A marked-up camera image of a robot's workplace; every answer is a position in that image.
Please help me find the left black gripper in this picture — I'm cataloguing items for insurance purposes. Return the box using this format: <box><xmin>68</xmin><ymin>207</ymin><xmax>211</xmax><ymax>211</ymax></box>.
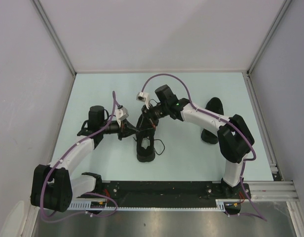
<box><xmin>100</xmin><ymin>118</ymin><xmax>139</xmax><ymax>140</ymax></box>

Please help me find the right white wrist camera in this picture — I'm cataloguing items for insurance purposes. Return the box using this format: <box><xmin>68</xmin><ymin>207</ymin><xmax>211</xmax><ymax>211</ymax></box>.
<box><xmin>136</xmin><ymin>91</ymin><xmax>150</xmax><ymax>109</ymax></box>

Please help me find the left aluminium corner post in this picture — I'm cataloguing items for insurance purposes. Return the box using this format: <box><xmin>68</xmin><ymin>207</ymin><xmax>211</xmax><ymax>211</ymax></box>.
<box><xmin>30</xmin><ymin>0</ymin><xmax>77</xmax><ymax>78</ymax></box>

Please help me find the right aluminium corner post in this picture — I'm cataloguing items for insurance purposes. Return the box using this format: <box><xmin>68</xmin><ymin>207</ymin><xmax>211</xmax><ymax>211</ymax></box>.
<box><xmin>246</xmin><ymin>0</ymin><xmax>294</xmax><ymax>76</ymax></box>

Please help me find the black sneaker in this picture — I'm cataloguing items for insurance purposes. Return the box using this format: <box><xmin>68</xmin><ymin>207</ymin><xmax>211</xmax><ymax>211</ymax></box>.
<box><xmin>136</xmin><ymin>128</ymin><xmax>155</xmax><ymax>162</ymax></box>
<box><xmin>200</xmin><ymin>97</ymin><xmax>225</xmax><ymax>144</ymax></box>

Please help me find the white slotted cable duct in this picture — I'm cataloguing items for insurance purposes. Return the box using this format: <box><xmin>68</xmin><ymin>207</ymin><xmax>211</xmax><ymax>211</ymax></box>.
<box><xmin>67</xmin><ymin>200</ymin><xmax>241</xmax><ymax>212</ymax></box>

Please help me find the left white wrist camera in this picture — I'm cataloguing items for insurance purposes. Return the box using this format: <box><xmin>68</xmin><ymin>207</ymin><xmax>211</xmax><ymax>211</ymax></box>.
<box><xmin>115</xmin><ymin>105</ymin><xmax>129</xmax><ymax>127</ymax></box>

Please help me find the aluminium frame rail front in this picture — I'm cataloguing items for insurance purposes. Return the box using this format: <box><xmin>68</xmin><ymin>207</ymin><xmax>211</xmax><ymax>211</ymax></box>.
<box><xmin>30</xmin><ymin>180</ymin><xmax>299</xmax><ymax>201</ymax></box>

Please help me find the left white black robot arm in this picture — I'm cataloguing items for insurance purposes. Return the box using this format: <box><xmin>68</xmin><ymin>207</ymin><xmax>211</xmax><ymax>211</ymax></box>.
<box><xmin>30</xmin><ymin>106</ymin><xmax>138</xmax><ymax>212</ymax></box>

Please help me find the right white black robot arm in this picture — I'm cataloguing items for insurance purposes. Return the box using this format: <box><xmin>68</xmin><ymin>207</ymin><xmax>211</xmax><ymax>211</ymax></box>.
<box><xmin>137</xmin><ymin>85</ymin><xmax>256</xmax><ymax>198</ymax></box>

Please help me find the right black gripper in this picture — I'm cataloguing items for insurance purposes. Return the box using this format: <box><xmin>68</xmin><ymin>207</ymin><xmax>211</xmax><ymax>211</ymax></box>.
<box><xmin>139</xmin><ymin>103</ymin><xmax>168</xmax><ymax>132</ymax></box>

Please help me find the black shoelace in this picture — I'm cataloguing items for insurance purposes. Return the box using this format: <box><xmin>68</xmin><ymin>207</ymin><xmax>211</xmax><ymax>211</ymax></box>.
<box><xmin>132</xmin><ymin>137</ymin><xmax>166</xmax><ymax>156</ymax></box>

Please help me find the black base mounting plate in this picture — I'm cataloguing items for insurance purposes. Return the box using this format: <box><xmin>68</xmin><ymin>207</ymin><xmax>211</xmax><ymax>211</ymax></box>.
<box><xmin>93</xmin><ymin>181</ymin><xmax>251</xmax><ymax>208</ymax></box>

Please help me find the right aluminium side rail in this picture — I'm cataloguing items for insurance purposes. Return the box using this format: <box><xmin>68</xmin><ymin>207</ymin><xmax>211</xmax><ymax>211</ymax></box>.
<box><xmin>242</xmin><ymin>72</ymin><xmax>284</xmax><ymax>181</ymax></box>

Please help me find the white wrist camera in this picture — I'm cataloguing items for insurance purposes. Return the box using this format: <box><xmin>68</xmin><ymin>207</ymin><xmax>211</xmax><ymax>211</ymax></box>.
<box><xmin>136</xmin><ymin>91</ymin><xmax>150</xmax><ymax>109</ymax></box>
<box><xmin>115</xmin><ymin>105</ymin><xmax>129</xmax><ymax>127</ymax></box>

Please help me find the aluminium corner post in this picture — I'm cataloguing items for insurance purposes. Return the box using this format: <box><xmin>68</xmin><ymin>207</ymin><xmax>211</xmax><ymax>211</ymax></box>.
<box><xmin>30</xmin><ymin>0</ymin><xmax>77</xmax><ymax>78</ymax></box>
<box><xmin>246</xmin><ymin>0</ymin><xmax>294</xmax><ymax>76</ymax></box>

